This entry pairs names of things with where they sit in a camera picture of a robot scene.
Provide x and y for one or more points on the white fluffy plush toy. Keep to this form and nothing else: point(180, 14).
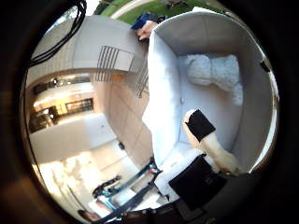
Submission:
point(215, 74)

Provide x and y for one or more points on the white fabric container box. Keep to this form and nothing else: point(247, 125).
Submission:
point(202, 93)

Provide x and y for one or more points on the person with blue sleeve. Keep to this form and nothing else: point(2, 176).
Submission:
point(145, 27)

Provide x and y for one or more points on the metal railing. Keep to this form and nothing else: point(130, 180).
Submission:
point(124, 68)

